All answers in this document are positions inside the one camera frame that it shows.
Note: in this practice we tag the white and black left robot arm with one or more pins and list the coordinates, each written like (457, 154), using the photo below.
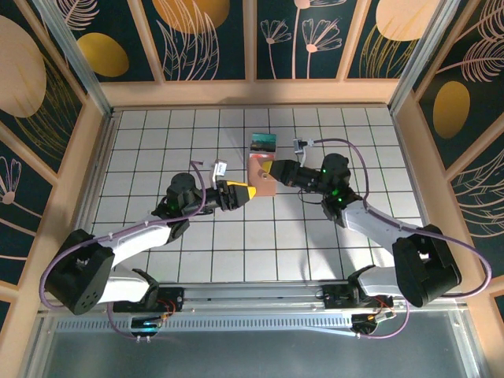
(134, 240)

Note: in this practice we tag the teal card packet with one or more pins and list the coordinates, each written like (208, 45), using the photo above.
(276, 146)

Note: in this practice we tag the black card stack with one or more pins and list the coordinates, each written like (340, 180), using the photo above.
(263, 148)

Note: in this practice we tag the black electronics module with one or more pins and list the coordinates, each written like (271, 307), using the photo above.
(366, 321)
(145, 325)

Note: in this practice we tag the grey metal sheet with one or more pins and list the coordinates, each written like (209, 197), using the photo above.
(252, 354)

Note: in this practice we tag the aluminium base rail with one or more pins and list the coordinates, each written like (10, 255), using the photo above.
(252, 293)

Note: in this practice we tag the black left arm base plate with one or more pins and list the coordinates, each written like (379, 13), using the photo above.
(173, 299)

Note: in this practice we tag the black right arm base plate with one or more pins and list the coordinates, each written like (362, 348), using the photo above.
(334, 295)

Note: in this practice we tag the aluminium frame post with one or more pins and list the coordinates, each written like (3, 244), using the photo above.
(423, 55)
(75, 55)

